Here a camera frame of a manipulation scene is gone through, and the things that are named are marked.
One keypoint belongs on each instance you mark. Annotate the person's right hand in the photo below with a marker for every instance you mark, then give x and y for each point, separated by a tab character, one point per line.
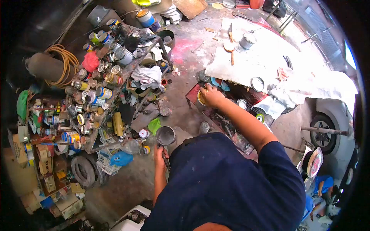
213	97

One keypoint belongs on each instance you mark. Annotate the person's left hand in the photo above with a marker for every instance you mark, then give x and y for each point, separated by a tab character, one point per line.
160	160

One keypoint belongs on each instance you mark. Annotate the person's right fingers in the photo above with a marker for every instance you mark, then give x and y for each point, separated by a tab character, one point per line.
204	91

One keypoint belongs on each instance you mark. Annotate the person's left fingers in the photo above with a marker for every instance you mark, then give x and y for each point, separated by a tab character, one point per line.
158	150

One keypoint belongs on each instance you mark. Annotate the yellow rimmed paint can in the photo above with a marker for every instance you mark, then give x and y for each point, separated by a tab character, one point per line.
200	99

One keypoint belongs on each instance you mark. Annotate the small can with yellow label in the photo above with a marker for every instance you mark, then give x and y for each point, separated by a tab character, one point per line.
144	150

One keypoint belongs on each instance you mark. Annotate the red and white small can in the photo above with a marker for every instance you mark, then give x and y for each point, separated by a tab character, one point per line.
144	133

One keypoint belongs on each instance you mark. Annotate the green plastic bag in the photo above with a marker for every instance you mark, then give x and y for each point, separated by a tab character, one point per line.
154	126

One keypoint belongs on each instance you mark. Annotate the red low work table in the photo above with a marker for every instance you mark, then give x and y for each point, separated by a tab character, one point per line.
228	121

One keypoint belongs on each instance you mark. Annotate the blue plastic bag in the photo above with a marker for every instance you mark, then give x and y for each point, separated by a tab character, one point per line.
121	158

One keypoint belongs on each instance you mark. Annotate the small open silver can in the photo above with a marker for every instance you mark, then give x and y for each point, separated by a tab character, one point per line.
242	104

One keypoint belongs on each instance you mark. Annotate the dirty round can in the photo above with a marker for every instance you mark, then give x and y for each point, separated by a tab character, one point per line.
165	111

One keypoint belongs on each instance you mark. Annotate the small red cup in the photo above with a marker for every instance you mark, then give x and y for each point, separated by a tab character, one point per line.
164	82

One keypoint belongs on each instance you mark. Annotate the yellow plastic bottle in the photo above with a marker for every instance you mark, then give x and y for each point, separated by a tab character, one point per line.
118	123

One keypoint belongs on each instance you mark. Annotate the round lid with wooden stick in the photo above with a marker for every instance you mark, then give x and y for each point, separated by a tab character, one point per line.
229	47

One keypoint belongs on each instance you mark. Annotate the silver round can lid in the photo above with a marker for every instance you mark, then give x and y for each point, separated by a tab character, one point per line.
257	84

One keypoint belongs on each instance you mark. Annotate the white crumpled cloth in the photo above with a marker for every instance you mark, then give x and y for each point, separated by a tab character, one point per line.
147	76

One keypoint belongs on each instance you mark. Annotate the green rimmed small can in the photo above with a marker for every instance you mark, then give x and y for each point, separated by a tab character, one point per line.
260	117

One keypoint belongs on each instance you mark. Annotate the white paper cover sheet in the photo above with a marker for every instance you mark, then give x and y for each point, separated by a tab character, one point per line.
260	63

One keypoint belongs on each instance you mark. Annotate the black metal bucket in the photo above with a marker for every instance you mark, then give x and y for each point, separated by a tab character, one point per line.
167	37

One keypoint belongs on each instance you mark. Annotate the silver tin can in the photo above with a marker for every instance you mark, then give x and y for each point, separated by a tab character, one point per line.
247	41

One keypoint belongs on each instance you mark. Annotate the white plastic container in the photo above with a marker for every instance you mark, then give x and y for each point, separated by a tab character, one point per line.
130	219

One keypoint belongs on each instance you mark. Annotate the person's body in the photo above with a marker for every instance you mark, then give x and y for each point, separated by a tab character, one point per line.
225	184

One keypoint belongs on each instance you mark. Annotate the black rubber tyre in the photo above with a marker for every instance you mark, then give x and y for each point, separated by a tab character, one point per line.
83	171

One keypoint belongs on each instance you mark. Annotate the brown wooden board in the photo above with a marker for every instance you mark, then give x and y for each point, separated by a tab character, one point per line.
190	7

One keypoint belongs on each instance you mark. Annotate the cluttered rack of paint cans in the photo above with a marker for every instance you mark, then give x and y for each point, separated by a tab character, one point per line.
95	86

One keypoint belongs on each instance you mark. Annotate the blue paint bucket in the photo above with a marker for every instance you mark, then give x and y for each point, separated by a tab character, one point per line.
146	18

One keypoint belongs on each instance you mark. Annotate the stack of cardboard boxes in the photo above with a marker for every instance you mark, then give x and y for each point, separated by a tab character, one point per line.
43	170

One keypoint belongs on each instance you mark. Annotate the rusty metal bar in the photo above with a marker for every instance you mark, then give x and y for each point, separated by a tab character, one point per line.
325	130

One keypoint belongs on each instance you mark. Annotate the round paint stained disc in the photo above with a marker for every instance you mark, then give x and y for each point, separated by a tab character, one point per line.
315	162

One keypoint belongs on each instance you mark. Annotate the white car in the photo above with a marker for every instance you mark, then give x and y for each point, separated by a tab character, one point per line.
332	121

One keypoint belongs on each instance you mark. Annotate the brown rolled mat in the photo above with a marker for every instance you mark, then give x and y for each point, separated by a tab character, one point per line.
46	68

